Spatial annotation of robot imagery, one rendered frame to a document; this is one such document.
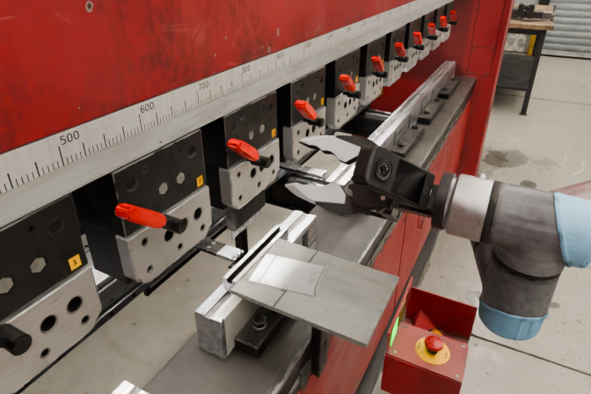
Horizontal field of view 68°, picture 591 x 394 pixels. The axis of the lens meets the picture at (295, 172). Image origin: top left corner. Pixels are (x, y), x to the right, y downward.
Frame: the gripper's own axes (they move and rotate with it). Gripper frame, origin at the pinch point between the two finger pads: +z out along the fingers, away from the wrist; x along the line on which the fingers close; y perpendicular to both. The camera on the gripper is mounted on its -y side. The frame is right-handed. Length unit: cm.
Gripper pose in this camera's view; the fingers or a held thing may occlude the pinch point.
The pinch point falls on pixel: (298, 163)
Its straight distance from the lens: 60.2
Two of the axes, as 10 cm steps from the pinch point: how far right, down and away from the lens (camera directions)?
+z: -8.8, -2.2, 4.2
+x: 3.0, -9.4, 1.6
